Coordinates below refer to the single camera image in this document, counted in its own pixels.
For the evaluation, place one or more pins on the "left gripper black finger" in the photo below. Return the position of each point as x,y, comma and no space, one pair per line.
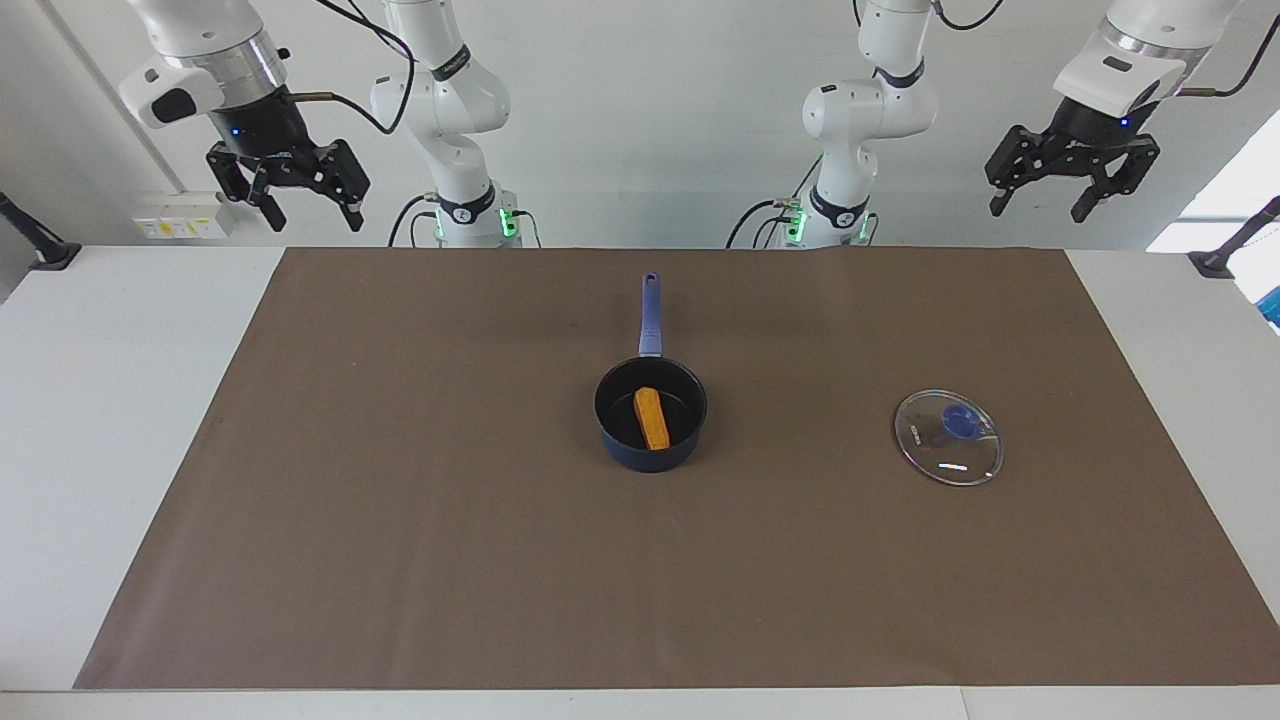
1012,160
1125,175

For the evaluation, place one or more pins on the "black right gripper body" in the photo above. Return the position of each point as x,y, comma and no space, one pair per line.
270,130

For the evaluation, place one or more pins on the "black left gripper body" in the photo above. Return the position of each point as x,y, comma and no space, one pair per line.
1085,145

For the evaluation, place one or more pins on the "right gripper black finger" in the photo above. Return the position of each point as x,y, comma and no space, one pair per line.
350,180
240,175

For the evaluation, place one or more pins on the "glass pot lid blue knob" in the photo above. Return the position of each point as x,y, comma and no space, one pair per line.
960,460

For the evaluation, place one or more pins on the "yellow corn cob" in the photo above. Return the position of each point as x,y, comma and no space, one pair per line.
652,420

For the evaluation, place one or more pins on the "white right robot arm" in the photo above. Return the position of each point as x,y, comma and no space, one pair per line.
450,110

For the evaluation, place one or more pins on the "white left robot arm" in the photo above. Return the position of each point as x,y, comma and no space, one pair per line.
870,115

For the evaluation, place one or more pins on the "blue box edge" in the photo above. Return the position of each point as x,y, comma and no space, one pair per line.
1272,308

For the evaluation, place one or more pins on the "brown table mat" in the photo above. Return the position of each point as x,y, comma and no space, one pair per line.
400,550

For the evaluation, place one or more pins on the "black camera stand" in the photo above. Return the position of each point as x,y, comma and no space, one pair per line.
40,245
1230,255

